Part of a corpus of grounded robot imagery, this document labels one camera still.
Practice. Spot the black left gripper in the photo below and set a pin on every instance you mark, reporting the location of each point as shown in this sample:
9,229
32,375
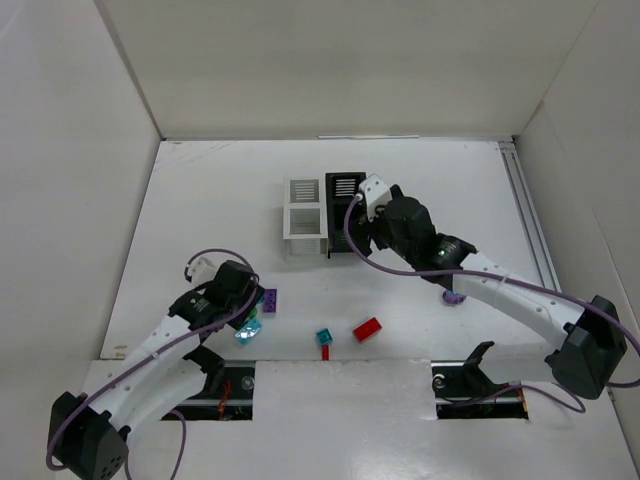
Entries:
245,314

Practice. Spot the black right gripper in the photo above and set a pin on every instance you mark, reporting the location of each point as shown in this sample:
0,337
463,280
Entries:
364,226

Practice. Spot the light blue lego brick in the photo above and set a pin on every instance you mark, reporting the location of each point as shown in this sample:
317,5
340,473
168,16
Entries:
248,331

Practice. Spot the purple oval lego piece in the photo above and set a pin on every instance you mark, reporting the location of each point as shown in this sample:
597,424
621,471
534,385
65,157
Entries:
452,298

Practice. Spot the teal small lego brick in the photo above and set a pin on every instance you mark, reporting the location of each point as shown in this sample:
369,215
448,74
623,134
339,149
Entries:
324,337

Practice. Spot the red and purple lego brick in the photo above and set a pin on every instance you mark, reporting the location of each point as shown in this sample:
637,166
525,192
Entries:
366,330

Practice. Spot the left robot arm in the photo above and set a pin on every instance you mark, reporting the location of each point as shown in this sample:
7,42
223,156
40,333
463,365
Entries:
90,434

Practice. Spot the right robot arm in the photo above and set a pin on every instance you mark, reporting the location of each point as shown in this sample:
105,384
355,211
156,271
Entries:
582,344

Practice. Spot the black slotted container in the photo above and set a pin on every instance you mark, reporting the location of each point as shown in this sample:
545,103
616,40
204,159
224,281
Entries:
341,187

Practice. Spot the white slotted container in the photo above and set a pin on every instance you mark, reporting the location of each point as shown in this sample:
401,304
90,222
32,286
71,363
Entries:
305,224

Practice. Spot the small red lego piece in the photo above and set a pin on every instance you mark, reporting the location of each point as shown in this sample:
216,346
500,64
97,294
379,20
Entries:
325,352

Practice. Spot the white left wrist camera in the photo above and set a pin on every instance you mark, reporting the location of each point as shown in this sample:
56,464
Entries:
200,271

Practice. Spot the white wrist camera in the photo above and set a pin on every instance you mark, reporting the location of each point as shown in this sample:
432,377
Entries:
375,193
200,271

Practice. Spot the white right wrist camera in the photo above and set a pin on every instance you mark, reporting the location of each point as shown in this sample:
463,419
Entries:
375,193

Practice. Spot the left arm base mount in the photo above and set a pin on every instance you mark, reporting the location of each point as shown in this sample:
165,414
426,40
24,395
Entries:
226,397

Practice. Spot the aluminium rail right side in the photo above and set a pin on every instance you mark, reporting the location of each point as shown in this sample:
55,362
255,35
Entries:
529,218

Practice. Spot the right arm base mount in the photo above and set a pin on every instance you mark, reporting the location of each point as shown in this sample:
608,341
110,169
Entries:
461,391

